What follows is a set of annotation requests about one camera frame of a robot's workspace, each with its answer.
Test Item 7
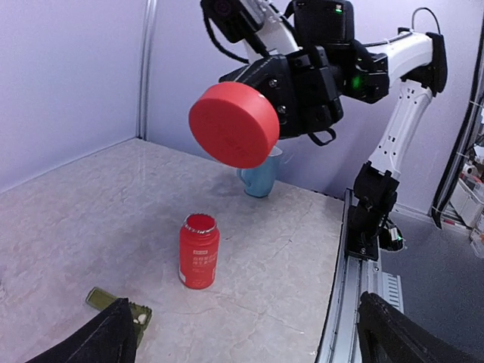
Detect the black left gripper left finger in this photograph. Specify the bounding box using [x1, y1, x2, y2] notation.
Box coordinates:
[30, 311, 137, 363]

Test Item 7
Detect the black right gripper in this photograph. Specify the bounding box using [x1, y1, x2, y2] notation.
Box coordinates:
[219, 46, 343, 144]

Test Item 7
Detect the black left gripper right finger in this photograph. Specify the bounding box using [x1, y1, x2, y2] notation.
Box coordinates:
[357, 292, 462, 362]

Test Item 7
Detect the green pill organizer box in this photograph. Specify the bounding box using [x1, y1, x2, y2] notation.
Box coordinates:
[85, 287, 153, 348]

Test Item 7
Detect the red can lid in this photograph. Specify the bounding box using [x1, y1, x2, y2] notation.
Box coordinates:
[188, 82, 280, 169]

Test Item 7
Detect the red cylindrical can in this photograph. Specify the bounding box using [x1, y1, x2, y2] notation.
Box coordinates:
[178, 213, 220, 290]

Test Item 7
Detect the light blue mug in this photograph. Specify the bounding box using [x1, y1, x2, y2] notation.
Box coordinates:
[237, 146, 283, 198]

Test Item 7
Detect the left aluminium frame post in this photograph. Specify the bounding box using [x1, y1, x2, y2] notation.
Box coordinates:
[136, 0, 158, 141]

